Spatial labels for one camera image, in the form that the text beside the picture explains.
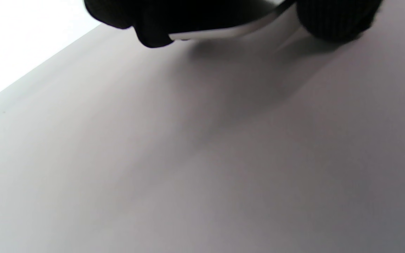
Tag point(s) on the person's left hand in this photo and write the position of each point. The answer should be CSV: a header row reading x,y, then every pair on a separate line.
x,y
188,14

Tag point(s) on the silver sliding box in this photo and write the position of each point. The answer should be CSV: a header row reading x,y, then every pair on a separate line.
x,y
216,33

